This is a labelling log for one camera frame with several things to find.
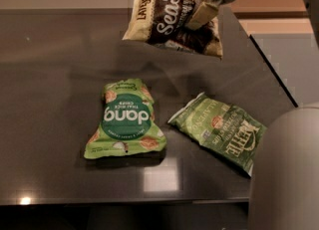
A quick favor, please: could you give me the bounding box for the green Kettle jalapeno chip bag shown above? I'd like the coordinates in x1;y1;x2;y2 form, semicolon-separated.
168;93;266;176

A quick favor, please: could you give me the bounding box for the green Dang rice chip bag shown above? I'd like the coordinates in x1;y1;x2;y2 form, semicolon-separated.
84;79;166;159

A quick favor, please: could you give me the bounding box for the brown sea salt chip bag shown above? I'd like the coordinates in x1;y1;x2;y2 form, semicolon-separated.
123;0;223;58

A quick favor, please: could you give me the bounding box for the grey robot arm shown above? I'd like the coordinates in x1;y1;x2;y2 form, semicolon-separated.
247;102;319;230

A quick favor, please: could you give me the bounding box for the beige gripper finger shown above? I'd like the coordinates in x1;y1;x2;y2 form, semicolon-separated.
185;0;220;30

